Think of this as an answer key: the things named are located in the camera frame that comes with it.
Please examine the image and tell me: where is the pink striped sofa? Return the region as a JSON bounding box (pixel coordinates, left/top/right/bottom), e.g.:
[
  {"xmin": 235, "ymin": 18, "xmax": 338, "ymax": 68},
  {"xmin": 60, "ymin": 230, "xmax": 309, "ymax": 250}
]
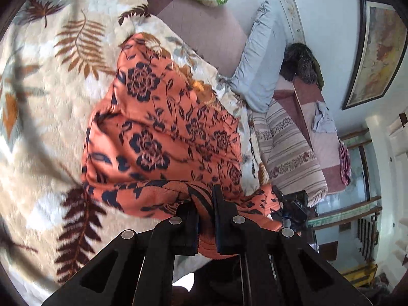
[{"xmin": 274, "ymin": 76, "xmax": 351, "ymax": 195}]

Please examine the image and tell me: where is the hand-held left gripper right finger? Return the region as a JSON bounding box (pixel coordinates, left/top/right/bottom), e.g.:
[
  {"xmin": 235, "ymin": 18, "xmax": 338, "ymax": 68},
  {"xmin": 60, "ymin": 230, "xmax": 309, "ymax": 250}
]
[{"xmin": 212, "ymin": 185, "xmax": 373, "ymax": 306}]

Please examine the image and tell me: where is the striped floral quilt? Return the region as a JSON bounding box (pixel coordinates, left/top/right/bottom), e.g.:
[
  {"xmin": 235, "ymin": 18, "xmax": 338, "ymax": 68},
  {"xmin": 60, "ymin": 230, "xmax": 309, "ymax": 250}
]
[{"xmin": 252, "ymin": 99, "xmax": 328, "ymax": 206}]

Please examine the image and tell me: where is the wooden stair handrail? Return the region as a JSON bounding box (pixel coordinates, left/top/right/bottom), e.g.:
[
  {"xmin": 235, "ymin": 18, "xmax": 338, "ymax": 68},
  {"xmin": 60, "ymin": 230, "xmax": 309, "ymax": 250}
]
[{"xmin": 314, "ymin": 196, "xmax": 383, "ymax": 230}]

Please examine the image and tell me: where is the leaf print blanket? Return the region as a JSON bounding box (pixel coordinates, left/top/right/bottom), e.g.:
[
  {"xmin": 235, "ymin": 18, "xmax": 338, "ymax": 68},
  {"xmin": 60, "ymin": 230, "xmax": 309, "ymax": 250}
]
[{"xmin": 0, "ymin": 0, "xmax": 271, "ymax": 294}]

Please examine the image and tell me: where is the large framed picture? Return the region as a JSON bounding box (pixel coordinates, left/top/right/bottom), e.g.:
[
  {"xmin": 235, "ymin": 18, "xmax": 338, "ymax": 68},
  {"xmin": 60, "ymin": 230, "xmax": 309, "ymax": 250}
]
[{"xmin": 342, "ymin": 0, "xmax": 408, "ymax": 110}]

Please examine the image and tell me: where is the maroon patterned cloth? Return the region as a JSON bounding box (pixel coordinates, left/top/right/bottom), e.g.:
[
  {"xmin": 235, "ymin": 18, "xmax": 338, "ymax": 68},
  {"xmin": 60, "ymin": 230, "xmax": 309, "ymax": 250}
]
[{"xmin": 338, "ymin": 140, "xmax": 351, "ymax": 185}]

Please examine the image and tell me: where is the grey garment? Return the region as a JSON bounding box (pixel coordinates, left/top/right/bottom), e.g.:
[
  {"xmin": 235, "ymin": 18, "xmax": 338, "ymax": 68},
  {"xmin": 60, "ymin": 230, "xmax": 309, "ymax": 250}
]
[{"xmin": 312, "ymin": 101, "xmax": 337, "ymax": 134}]

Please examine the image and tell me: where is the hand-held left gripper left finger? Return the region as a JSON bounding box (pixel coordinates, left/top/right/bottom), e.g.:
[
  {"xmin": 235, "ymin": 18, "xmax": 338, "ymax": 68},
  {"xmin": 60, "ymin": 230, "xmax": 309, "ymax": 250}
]
[{"xmin": 41, "ymin": 202, "xmax": 200, "ymax": 306}]

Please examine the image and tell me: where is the white door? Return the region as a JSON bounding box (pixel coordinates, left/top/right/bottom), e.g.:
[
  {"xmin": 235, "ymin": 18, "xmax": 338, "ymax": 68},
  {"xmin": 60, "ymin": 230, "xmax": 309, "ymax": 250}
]
[{"xmin": 366, "ymin": 111, "xmax": 408, "ymax": 262}]

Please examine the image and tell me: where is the orange floral shirt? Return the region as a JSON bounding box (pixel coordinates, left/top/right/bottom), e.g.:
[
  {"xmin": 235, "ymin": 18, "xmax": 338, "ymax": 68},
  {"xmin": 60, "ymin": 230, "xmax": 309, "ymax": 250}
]
[{"xmin": 80, "ymin": 32, "xmax": 283, "ymax": 260}]

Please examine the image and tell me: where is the pink bed sheet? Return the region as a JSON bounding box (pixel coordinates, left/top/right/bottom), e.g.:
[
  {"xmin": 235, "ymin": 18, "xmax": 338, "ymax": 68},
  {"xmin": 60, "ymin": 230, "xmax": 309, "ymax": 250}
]
[{"xmin": 143, "ymin": 0, "xmax": 249, "ymax": 77}]

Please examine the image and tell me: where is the grey-blue pillow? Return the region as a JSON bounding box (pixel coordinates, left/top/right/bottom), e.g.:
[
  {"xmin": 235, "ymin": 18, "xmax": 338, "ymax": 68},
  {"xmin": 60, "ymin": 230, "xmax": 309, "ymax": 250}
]
[{"xmin": 229, "ymin": 1, "xmax": 287, "ymax": 113}]

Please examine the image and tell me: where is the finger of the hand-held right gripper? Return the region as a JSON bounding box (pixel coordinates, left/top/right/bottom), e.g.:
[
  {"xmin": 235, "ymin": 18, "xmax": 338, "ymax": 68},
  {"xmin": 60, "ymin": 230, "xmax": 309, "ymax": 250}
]
[{"xmin": 272, "ymin": 186, "xmax": 287, "ymax": 211}]

